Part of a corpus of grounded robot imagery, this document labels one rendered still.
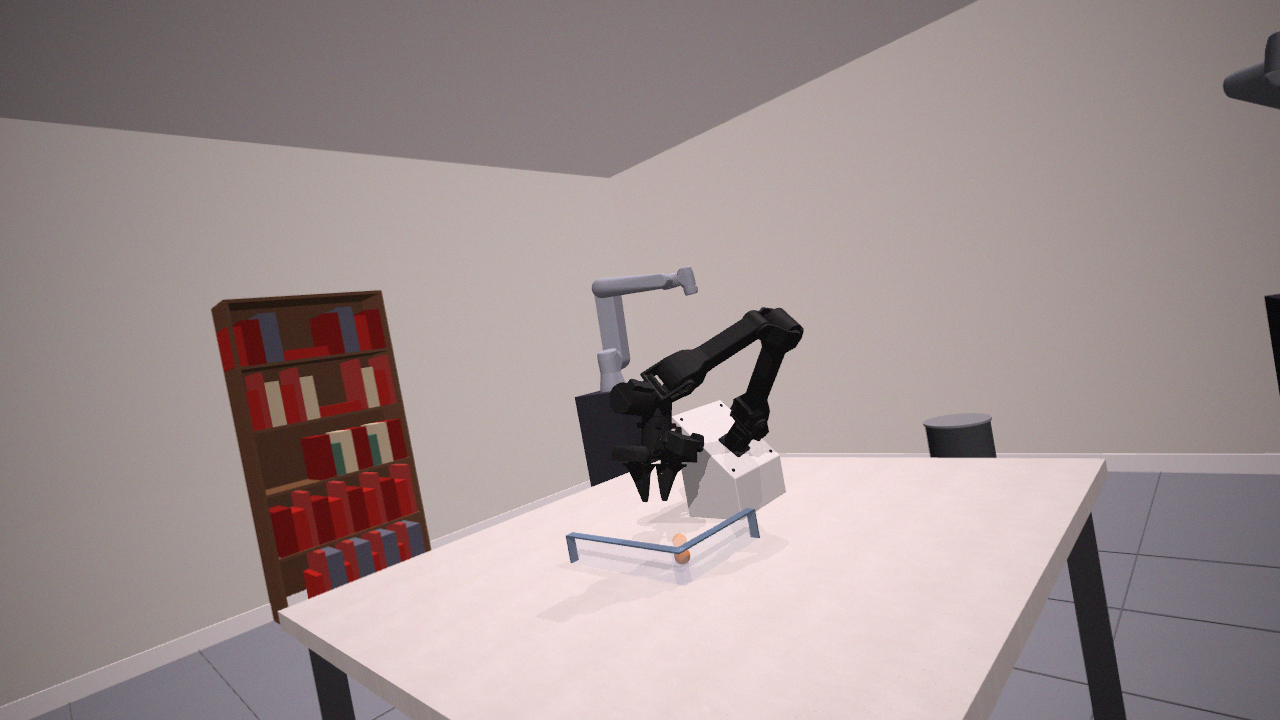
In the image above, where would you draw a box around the blue l-shaped wall top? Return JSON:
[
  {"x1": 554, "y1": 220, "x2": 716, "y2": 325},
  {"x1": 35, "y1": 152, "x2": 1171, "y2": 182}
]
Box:
[{"x1": 566, "y1": 509, "x2": 760, "y2": 562}]

